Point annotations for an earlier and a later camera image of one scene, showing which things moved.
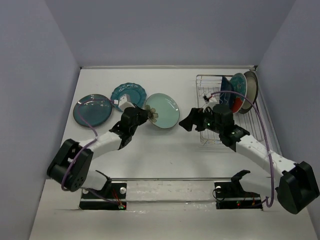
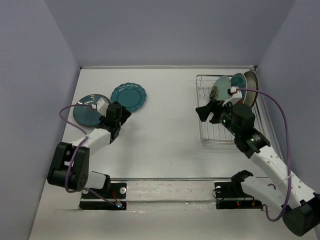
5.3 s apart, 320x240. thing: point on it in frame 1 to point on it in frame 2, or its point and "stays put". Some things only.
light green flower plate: x=163 y=109 to x=219 y=90
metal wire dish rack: x=248 y=119 stays put
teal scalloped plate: x=135 y=93 stays put
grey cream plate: x=252 y=91 stays put
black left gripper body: x=141 y=118 to x=124 y=114
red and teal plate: x=239 y=85 stays put
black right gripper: x=195 y=117 to x=212 y=106
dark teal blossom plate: x=92 y=110 stays put
